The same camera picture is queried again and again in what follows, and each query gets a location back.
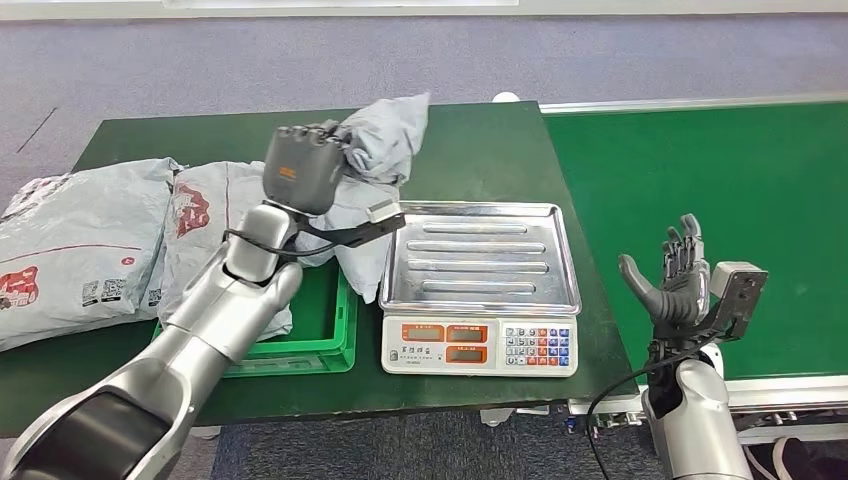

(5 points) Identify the grey table foot bracket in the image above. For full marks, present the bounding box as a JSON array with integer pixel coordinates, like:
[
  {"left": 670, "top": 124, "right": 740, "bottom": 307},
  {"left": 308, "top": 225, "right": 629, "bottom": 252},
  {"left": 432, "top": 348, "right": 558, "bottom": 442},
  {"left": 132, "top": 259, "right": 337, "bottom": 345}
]
[{"left": 478, "top": 404, "right": 551, "bottom": 427}]

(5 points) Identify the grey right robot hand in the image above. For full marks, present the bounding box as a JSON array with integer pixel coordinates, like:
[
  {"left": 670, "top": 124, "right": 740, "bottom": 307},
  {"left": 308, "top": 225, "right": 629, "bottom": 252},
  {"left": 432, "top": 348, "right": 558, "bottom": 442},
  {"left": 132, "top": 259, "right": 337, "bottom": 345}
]
[{"left": 617, "top": 213, "right": 711, "bottom": 329}]

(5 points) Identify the green conveyor belt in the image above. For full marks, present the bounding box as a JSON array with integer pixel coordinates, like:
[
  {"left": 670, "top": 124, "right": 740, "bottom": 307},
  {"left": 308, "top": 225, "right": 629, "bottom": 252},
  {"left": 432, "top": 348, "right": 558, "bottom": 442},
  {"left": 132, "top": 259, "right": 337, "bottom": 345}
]
[{"left": 543, "top": 102, "right": 848, "bottom": 382}]

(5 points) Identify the large flat grey parcel bag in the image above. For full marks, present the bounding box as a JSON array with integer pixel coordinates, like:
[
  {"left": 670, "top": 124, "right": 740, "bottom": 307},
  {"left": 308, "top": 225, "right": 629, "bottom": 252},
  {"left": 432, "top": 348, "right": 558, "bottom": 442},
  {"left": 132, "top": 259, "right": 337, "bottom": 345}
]
[{"left": 0, "top": 157, "right": 183, "bottom": 352}]

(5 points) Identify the green plastic crate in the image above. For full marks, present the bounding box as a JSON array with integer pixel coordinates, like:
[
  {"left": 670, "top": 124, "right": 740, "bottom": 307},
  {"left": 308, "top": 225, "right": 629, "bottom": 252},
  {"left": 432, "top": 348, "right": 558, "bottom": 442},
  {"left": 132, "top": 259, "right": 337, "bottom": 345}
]
[{"left": 150, "top": 264, "right": 359, "bottom": 380}]

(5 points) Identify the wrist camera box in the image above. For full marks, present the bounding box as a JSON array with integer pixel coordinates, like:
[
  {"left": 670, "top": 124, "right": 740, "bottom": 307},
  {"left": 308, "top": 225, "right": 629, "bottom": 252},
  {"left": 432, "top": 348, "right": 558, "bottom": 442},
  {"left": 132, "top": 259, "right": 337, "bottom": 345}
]
[
  {"left": 298, "top": 200, "right": 407, "bottom": 252},
  {"left": 695, "top": 261, "right": 770, "bottom": 342}
]

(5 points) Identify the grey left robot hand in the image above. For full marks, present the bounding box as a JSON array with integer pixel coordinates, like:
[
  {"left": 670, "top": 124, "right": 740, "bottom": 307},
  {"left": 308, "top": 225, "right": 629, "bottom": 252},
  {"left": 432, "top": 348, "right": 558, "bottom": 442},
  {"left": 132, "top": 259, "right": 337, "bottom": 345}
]
[{"left": 261, "top": 119, "right": 352, "bottom": 219}]

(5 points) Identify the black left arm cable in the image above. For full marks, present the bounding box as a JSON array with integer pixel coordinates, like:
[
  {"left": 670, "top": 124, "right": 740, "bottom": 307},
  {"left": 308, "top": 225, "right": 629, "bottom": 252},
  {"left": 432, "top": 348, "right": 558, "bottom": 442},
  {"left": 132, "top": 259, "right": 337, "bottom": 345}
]
[{"left": 223, "top": 228, "right": 339, "bottom": 258}]

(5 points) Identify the pillow-shaped grey parcel bag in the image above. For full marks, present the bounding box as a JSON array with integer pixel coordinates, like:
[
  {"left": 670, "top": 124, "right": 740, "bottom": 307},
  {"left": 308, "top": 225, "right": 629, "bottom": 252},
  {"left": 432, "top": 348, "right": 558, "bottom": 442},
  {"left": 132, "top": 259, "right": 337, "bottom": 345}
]
[{"left": 294, "top": 92, "right": 432, "bottom": 306}]

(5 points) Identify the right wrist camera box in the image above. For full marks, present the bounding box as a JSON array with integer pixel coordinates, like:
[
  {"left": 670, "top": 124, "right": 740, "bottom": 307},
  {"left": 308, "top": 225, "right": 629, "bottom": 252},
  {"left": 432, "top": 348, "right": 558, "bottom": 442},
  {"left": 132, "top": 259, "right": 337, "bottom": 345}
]
[{"left": 695, "top": 261, "right": 770, "bottom": 342}]

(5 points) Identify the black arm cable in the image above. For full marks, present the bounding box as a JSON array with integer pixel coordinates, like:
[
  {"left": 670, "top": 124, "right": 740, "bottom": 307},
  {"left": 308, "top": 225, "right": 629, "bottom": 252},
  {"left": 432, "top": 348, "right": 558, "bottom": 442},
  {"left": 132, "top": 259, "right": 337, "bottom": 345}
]
[
  {"left": 586, "top": 331, "right": 723, "bottom": 480},
  {"left": 223, "top": 228, "right": 339, "bottom": 258}
]

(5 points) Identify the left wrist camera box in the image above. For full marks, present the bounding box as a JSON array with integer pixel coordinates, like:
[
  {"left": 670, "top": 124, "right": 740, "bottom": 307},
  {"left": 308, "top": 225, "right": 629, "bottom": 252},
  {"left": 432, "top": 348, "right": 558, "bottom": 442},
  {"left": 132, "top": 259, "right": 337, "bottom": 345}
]
[{"left": 298, "top": 200, "right": 407, "bottom": 252}]

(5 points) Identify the steel weighing tray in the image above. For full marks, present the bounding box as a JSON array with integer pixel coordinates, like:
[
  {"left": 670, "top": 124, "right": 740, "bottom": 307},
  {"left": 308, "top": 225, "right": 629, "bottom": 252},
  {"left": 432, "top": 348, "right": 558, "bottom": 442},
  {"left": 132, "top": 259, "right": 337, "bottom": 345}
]
[{"left": 378, "top": 200, "right": 583, "bottom": 318}]

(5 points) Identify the aluminium conveyor frame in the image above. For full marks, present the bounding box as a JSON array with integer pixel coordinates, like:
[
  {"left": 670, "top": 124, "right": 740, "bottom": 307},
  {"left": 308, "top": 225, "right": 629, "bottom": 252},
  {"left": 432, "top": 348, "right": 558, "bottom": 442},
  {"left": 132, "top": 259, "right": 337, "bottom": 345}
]
[{"left": 539, "top": 92, "right": 848, "bottom": 448}]

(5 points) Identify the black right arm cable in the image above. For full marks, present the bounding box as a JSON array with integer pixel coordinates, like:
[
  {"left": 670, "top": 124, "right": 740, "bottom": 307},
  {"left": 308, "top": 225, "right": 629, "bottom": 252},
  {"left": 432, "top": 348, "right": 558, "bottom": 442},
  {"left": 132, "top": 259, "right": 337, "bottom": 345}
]
[{"left": 586, "top": 331, "right": 723, "bottom": 480}]

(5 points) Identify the white electronic scale body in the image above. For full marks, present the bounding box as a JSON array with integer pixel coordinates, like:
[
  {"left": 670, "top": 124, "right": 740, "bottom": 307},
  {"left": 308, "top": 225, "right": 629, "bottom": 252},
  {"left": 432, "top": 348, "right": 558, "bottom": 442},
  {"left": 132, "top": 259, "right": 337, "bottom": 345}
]
[{"left": 380, "top": 311, "right": 580, "bottom": 379}]

